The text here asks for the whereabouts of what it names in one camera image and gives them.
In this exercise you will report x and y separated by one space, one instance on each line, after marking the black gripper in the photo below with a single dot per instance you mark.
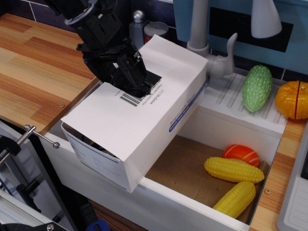
104 35

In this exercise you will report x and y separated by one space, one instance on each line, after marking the white cardboard mask box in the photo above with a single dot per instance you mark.
120 136

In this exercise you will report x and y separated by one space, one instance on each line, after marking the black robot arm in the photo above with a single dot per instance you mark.
72 8

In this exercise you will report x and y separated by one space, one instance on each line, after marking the grey bottle silver cap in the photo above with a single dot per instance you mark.
136 28

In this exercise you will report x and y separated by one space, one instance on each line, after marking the red toy can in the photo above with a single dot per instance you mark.
156 28

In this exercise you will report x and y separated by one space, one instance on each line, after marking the metal black clamp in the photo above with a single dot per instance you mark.
21 172

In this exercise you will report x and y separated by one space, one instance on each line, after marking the green toy bitter gourd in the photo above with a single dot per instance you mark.
257 87

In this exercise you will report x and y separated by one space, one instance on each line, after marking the white toy sink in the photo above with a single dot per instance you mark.
177 194

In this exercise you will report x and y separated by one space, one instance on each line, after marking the orange toy salmon piece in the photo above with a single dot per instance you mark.
242 153

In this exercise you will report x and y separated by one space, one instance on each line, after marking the yellow toy corn upper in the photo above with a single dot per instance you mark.
232 170

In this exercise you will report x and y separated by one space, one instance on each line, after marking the yellow toy corn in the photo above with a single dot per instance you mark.
236 200
232 170

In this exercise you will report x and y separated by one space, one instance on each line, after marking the white cone lamp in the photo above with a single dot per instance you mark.
265 20

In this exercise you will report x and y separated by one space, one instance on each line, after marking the blue toy panel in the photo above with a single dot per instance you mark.
213 22

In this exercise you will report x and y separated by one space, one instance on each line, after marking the orange toy pumpkin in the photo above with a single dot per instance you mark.
292 99

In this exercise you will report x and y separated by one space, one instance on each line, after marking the yellow toy corn lower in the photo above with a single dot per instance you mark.
236 200

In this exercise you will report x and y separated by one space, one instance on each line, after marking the grey appliance at right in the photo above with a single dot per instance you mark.
293 215

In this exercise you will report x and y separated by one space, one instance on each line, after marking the blue clamp handle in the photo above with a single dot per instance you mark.
99 225

